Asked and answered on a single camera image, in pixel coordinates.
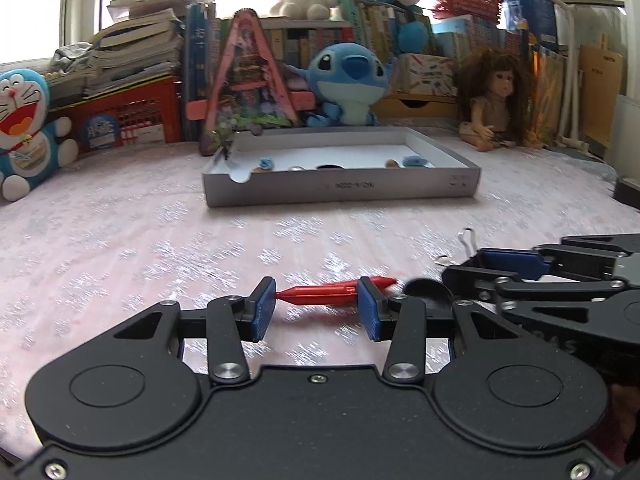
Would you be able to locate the pink snowflake tablecloth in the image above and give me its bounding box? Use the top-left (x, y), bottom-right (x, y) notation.
top-left (0, 127), bottom-right (640, 461)

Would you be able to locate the wooden drawer box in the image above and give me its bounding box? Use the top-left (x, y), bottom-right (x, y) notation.
top-left (372, 91), bottom-right (463, 121)

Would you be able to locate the stack of books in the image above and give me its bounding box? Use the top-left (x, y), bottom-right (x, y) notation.
top-left (47, 0), bottom-right (186, 106)

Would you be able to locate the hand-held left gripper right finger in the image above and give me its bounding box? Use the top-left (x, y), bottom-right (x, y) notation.
top-left (356, 276), bottom-right (523, 386)

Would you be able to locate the brown-haired doll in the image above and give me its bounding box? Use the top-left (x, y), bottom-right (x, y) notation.
top-left (452, 49), bottom-right (546, 153)

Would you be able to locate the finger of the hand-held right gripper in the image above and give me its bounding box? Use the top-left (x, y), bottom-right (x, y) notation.
top-left (475, 234), bottom-right (640, 281)
top-left (441, 265), bottom-right (640, 312)

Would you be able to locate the brown cardboard box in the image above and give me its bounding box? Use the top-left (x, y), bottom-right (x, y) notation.
top-left (579, 34), bottom-right (626, 148)

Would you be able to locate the grey cloth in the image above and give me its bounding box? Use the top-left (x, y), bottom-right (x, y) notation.
top-left (50, 42), bottom-right (96, 73)

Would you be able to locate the pink triangular toy house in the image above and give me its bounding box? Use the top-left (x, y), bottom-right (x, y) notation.
top-left (184, 7), bottom-right (318, 158)

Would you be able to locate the blue alien plush toy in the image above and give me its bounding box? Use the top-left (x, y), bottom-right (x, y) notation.
top-left (282, 42), bottom-right (401, 128)

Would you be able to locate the red crayon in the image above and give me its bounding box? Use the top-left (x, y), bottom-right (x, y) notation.
top-left (275, 276), bottom-right (398, 307)

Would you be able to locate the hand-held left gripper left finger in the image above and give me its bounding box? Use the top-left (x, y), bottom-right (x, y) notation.
top-left (114, 276), bottom-right (277, 386)

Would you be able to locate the blue robot cat plush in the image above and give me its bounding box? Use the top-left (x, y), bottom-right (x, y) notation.
top-left (0, 67), bottom-right (81, 203)

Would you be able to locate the red plastic crate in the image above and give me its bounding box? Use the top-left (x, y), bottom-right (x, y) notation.
top-left (62, 80), bottom-right (183, 153)

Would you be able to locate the row of upright books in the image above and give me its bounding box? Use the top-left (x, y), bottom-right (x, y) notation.
top-left (184, 0), bottom-right (551, 131)

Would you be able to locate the black object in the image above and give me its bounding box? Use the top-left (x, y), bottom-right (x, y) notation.
top-left (612, 175), bottom-right (640, 203)

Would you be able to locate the window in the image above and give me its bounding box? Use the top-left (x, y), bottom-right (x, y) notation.
top-left (0, 0), bottom-right (281, 67)

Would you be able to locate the white printed cardboard box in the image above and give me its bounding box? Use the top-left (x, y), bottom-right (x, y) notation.
top-left (397, 52), bottom-right (458, 97)

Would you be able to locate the white cardboard tray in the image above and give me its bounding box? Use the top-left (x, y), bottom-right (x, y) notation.
top-left (201, 126), bottom-right (482, 209)

